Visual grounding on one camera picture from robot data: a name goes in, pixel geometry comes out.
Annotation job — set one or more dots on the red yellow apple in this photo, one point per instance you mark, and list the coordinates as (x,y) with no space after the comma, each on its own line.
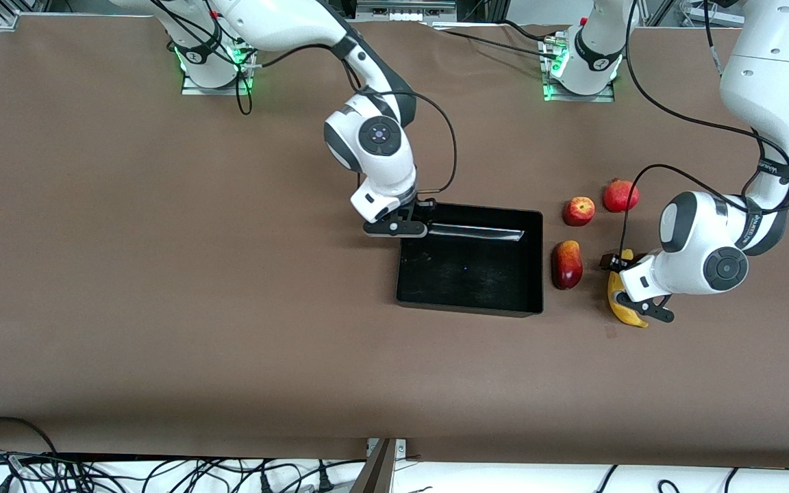
(578,211)

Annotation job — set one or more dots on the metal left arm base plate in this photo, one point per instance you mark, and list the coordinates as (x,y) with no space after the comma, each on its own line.
(572,98)

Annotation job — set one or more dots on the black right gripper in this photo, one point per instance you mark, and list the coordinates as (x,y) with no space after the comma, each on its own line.
(424,205)

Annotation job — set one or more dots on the red pomegranate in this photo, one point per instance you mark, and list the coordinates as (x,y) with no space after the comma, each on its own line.
(620,196)

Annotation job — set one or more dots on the red mango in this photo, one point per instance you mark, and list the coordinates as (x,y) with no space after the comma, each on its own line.
(566,266)

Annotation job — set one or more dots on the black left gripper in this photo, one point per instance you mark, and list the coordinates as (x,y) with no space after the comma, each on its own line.
(612,261)

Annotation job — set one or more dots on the grey power strip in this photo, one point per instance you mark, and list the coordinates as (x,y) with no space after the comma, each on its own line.
(405,10)

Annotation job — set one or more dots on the white sheet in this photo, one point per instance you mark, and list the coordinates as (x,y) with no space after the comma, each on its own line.
(504,479)

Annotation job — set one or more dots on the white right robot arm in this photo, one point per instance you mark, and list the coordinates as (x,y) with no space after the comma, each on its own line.
(285,24)

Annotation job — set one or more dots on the yellow banana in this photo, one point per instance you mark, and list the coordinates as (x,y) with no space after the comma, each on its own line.
(631,320)

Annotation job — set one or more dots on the dark grey metal bar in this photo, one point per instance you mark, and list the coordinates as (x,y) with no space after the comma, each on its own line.
(375,472)

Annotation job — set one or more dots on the metal table bracket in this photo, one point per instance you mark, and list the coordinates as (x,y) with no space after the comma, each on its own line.
(401,448)

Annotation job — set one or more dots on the black rectangular plastic tray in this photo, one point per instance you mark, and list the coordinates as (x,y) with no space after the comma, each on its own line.
(477,274)

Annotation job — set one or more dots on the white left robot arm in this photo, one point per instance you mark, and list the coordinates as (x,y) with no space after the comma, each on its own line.
(771,89)

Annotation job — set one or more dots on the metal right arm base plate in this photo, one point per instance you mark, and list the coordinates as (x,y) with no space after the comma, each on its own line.
(192,87)

